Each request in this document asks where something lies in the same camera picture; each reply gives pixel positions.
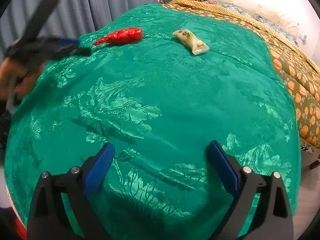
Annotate red plastic bag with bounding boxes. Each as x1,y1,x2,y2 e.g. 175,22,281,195
93,27,143,46

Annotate left hand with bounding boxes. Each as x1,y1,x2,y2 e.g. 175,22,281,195
1,57,46,101

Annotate orange fuzzy sleeve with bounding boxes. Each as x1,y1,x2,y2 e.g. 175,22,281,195
14,217,27,240

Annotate blue grey curtain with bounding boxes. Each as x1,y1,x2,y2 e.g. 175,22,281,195
1,0,157,54

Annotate green satin cloth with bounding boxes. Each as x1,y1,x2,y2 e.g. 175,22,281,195
4,4,301,239

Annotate orange floral quilt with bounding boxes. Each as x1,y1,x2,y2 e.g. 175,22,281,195
163,0,319,149

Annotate teal floral pillow left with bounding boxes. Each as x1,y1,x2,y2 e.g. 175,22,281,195
215,2,256,18

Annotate teal floral pillow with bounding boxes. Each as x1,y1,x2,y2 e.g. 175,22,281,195
254,15,297,44
215,2,256,18

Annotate teal floral pillow right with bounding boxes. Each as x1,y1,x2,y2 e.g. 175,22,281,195
254,15,297,44

